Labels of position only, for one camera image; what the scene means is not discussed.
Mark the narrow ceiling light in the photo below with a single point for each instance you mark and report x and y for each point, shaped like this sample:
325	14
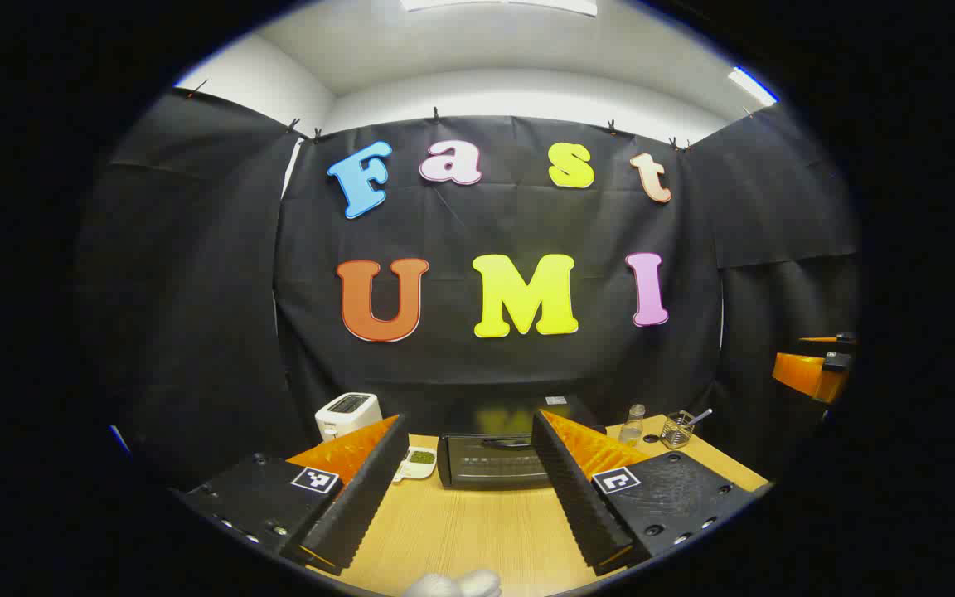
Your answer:
751	85

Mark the black electric oven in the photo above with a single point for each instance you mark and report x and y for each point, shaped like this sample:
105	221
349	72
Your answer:
486	464

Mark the white toaster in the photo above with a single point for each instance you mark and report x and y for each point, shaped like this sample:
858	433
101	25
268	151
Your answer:
345	419

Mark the black backdrop cloth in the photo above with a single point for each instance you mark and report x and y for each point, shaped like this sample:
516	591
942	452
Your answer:
196	290

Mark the clear cup holder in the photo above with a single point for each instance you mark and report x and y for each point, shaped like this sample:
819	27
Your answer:
675	433

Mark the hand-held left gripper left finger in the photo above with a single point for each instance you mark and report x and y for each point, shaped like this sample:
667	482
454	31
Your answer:
361	506

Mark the metal spoon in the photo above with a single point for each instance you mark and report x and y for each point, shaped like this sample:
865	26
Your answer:
700	416

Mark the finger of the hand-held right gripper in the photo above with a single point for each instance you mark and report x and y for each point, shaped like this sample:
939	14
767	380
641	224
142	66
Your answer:
805	375
826	338

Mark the large ceiling light panel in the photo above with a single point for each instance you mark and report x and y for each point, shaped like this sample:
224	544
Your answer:
498	5

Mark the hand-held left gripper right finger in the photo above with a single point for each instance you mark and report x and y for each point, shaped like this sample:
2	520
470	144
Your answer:
577	497

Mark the white divided snack plate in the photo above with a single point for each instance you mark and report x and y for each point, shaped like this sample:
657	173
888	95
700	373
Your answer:
421	458

